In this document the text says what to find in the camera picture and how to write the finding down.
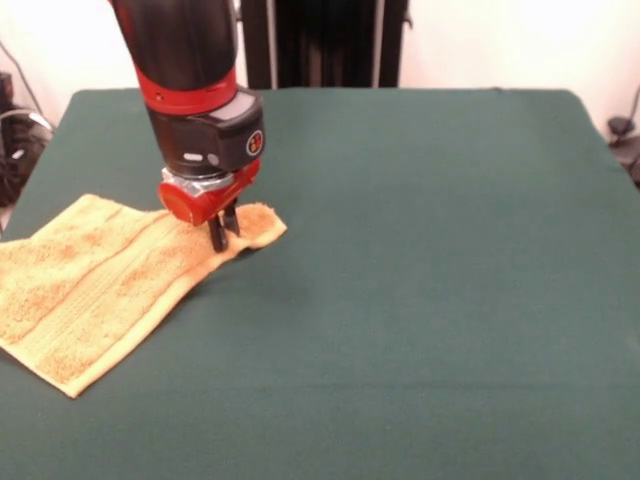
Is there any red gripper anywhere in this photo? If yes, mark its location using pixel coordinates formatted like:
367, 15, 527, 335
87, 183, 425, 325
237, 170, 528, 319
157, 159, 263, 253

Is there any tan terry towel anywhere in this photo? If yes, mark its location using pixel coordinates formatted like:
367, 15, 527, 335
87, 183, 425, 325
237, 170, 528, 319
0, 193, 289, 400

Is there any dark green table cloth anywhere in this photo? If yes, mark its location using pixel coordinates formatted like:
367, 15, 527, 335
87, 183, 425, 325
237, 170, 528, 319
0, 87, 640, 480

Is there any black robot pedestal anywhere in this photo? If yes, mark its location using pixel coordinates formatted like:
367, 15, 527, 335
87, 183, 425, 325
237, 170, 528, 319
232, 0, 414, 90

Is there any grey cable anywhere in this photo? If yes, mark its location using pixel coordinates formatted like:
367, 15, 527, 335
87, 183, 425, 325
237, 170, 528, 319
0, 39, 56, 134

